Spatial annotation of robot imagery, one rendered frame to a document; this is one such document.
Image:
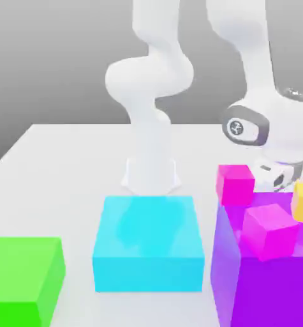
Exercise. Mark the large green box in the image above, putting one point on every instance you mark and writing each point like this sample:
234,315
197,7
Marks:
21,268

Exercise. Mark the small magenta cube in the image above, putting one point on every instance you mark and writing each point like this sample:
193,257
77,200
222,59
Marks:
236,189

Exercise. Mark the large cyan box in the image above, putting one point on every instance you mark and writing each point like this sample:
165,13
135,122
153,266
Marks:
148,270

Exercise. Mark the large purple box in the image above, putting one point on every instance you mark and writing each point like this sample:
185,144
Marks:
268,291

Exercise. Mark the small pink cube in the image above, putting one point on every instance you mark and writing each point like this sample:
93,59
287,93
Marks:
268,230

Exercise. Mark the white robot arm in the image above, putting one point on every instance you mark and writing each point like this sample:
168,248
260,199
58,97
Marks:
151,143

